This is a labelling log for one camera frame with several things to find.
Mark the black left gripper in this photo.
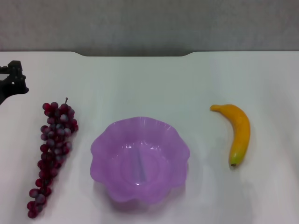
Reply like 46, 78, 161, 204
0, 60, 30, 106

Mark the dark red grape bunch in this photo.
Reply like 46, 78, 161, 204
27, 97, 79, 219

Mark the yellow banana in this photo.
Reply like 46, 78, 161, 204
210, 104, 251, 168

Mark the purple translucent wavy bowl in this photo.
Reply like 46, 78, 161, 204
90, 116, 191, 207

